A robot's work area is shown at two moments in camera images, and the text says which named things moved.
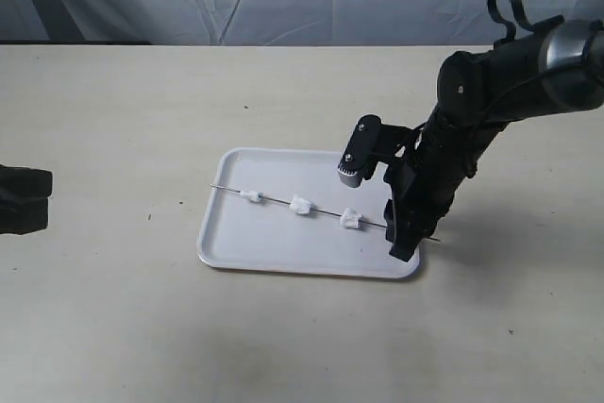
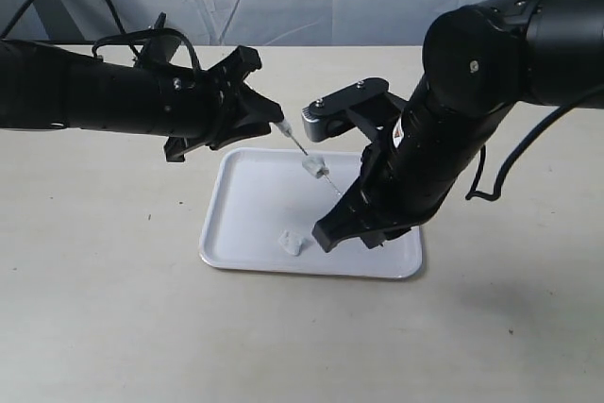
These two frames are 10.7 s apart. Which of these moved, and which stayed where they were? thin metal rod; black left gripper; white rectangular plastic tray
Moved: thin metal rod; black left gripper
Stayed: white rectangular plastic tray
